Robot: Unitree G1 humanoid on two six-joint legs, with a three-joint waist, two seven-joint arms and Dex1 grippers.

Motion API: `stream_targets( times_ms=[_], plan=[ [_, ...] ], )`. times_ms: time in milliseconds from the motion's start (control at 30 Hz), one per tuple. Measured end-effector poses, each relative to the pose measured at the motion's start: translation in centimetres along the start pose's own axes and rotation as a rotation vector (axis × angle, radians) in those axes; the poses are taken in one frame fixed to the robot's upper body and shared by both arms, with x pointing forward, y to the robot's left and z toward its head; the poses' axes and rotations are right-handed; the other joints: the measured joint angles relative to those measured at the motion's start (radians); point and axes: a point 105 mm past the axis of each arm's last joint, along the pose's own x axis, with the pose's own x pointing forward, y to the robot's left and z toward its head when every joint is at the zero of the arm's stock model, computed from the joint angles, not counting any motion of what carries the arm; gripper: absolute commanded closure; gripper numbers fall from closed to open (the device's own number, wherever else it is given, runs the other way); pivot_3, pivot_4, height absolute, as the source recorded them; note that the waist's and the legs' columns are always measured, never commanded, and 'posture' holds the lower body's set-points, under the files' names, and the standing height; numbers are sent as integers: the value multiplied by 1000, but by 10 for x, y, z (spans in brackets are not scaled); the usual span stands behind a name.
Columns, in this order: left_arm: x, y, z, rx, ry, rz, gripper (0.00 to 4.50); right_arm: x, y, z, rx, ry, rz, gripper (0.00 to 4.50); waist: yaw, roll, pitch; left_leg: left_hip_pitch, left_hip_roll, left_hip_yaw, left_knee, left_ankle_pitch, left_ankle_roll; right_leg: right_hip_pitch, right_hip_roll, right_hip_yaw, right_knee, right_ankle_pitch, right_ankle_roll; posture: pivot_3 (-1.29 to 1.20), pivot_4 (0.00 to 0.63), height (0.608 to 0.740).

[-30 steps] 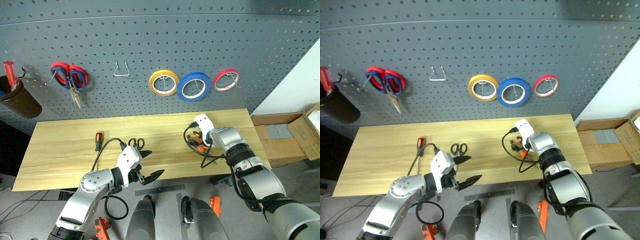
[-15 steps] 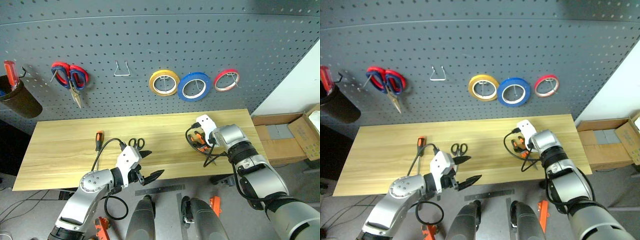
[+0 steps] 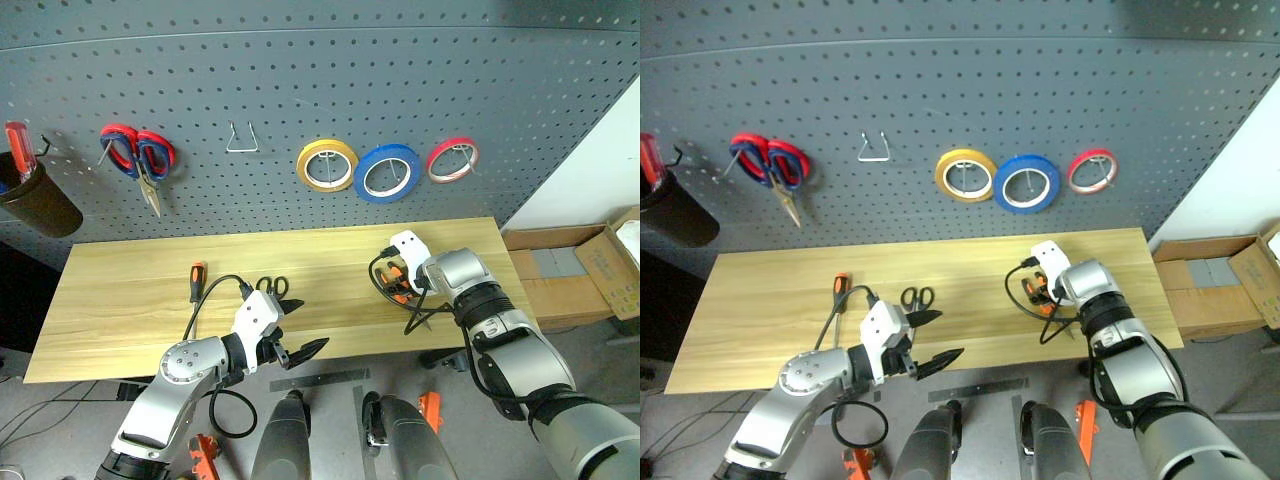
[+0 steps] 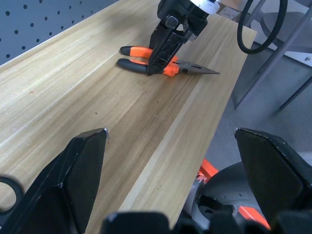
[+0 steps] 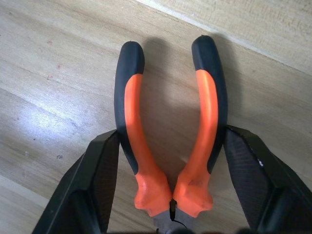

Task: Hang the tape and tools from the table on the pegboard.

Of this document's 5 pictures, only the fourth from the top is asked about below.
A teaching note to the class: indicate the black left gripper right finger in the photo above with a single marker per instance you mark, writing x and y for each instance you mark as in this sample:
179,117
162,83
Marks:
273,175

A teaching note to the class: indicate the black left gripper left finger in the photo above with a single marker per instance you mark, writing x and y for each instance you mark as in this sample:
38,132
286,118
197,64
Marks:
61,182

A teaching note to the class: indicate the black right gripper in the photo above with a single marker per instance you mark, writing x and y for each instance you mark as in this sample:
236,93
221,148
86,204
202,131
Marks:
180,9

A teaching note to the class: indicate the orange black needle-nose pliers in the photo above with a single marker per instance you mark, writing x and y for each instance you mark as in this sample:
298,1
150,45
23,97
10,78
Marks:
136,51

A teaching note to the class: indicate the dark grey rounded shape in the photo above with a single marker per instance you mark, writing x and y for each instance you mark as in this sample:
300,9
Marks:
219,185

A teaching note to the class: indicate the orange part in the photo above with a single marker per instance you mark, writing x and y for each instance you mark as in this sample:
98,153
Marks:
209,168

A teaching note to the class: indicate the brown cardboard box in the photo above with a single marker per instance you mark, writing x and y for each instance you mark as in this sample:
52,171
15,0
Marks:
230,11

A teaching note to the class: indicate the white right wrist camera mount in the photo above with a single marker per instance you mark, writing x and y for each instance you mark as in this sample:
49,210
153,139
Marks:
207,6

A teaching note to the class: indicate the grey metal stand frame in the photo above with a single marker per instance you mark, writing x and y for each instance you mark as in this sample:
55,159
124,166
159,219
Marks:
256,78

